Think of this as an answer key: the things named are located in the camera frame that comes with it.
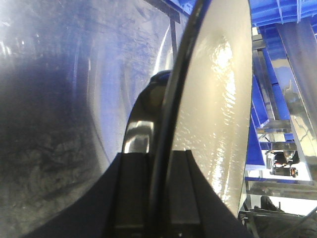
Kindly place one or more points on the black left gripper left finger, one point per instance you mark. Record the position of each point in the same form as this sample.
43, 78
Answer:
114, 207

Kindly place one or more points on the beige plate black rim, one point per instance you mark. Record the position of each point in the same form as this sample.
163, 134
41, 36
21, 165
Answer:
207, 104

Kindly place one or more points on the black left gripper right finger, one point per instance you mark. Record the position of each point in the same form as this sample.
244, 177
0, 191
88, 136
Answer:
195, 210

